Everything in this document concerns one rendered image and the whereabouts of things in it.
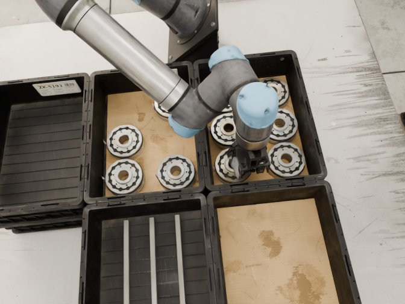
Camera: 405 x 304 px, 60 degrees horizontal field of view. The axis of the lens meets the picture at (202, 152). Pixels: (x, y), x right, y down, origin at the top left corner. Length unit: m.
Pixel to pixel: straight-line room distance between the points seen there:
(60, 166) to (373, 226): 0.92
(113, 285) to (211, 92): 0.53
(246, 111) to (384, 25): 2.05
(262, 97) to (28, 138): 0.76
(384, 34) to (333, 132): 1.42
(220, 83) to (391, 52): 1.86
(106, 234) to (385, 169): 0.85
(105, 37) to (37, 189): 0.52
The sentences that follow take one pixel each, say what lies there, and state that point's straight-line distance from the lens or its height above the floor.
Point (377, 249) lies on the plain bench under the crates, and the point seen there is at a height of 0.70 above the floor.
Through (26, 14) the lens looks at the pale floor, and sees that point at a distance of 2.86.
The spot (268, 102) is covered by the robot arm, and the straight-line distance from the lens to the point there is 0.64.
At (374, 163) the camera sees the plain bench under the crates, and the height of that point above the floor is 0.70.
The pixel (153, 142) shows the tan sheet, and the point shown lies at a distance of 1.03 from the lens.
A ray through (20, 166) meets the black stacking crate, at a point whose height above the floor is 0.83.
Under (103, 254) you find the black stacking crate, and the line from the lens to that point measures 0.97.
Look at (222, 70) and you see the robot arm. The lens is 0.71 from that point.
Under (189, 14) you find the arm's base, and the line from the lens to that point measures 1.14.
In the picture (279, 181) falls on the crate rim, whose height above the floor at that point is 0.93.
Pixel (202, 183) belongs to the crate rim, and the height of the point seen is 0.93.
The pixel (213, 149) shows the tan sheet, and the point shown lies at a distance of 1.00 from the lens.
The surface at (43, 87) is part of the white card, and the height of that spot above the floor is 0.90.
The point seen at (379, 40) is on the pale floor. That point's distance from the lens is 2.52.
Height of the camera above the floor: 1.74
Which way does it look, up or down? 65 degrees down
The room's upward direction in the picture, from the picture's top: 7 degrees counter-clockwise
